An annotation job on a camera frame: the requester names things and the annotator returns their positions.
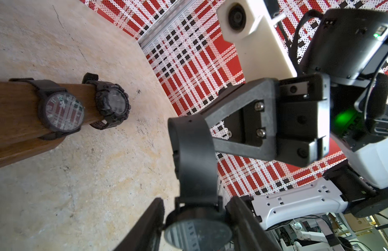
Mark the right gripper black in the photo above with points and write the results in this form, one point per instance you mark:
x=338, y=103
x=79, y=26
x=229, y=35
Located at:
x=297, y=130

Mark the slim black watch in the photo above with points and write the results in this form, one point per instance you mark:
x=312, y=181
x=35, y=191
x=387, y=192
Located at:
x=58, y=110
x=198, y=221

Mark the wooden watch stand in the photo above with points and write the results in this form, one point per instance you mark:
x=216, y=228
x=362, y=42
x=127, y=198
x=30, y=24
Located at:
x=20, y=127

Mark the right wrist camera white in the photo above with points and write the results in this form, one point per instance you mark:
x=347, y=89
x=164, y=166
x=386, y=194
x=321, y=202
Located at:
x=248, y=25

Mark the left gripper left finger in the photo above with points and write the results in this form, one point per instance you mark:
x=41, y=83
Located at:
x=146, y=233

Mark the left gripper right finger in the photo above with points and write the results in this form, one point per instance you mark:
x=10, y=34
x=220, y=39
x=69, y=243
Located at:
x=248, y=235

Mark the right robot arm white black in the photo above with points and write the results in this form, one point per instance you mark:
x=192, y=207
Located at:
x=348, y=47

